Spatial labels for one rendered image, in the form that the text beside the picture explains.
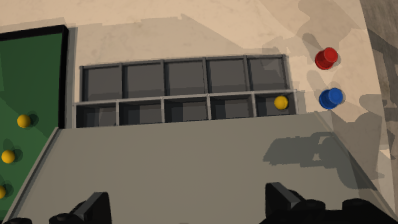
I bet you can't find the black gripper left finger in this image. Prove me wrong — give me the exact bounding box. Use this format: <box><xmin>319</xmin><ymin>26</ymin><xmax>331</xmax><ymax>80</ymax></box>
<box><xmin>3</xmin><ymin>192</ymin><xmax>112</xmax><ymax>224</ymax></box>

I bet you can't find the yellow ball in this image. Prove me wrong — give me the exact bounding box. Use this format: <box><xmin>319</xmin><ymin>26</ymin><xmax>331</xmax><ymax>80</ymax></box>
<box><xmin>0</xmin><ymin>185</ymin><xmax>6</xmax><ymax>199</ymax></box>
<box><xmin>17</xmin><ymin>114</ymin><xmax>31</xmax><ymax>128</ymax></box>
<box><xmin>274</xmin><ymin>96</ymin><xmax>288</xmax><ymax>110</ymax></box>
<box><xmin>2</xmin><ymin>150</ymin><xmax>15</xmax><ymax>163</ymax></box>

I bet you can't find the blue plug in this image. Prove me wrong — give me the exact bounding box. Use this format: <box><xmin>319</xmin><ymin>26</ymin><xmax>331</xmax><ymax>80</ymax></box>
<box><xmin>319</xmin><ymin>88</ymin><xmax>343</xmax><ymax>109</ymax></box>

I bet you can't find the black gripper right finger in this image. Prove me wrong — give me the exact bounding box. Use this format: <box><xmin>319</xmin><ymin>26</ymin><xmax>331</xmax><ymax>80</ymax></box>
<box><xmin>259</xmin><ymin>182</ymin><xmax>398</xmax><ymax>224</ymax></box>

